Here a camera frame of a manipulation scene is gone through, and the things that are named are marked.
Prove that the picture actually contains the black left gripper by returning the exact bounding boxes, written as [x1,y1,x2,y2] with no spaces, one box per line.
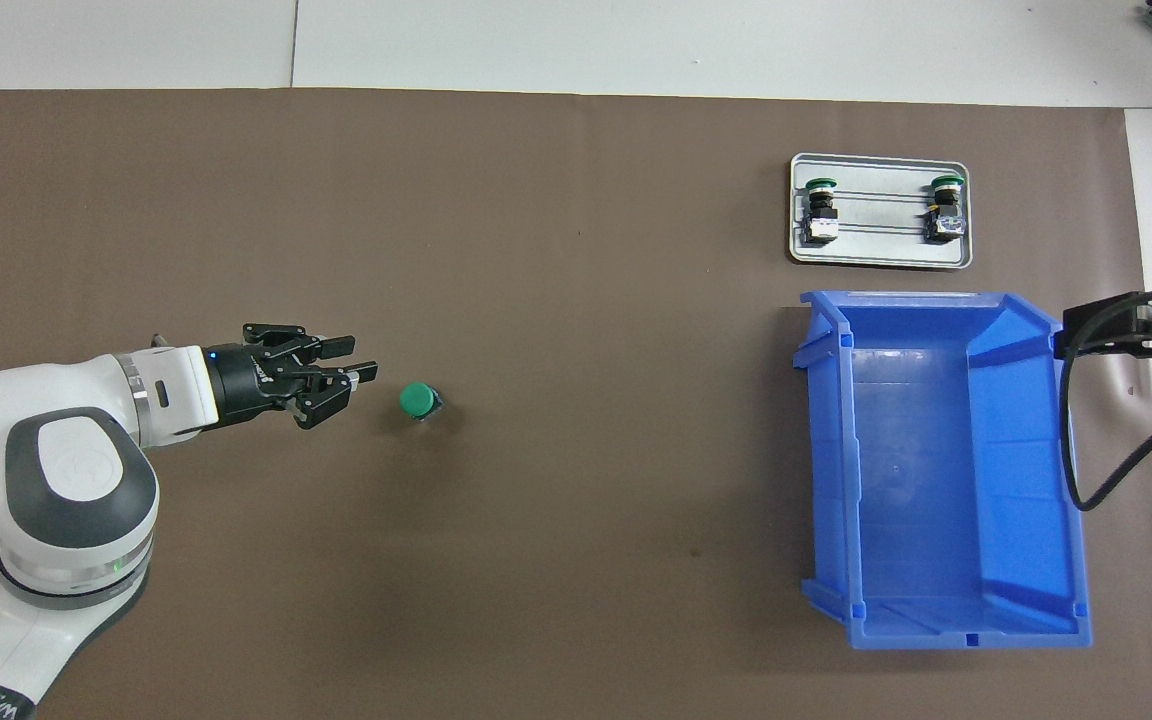
[202,321,380,432]

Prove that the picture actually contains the green push button grey base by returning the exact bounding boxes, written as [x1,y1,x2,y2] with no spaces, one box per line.
[399,383,447,426]

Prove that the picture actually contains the green push button labelled base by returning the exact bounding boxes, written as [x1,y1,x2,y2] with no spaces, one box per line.
[923,174,968,245]

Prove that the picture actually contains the green push button white base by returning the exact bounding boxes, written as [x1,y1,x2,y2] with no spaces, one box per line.
[802,176,840,247]

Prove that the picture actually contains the blue plastic storage bin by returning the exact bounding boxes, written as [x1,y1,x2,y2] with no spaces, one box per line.
[794,290,1094,651]

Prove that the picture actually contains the grey metal tray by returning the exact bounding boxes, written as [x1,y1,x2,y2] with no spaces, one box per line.
[788,152,974,269]

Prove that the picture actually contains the brown paper table mat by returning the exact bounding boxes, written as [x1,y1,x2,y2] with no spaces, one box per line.
[0,88,1152,720]

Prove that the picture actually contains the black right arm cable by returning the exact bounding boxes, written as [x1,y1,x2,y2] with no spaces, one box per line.
[1060,284,1152,511]

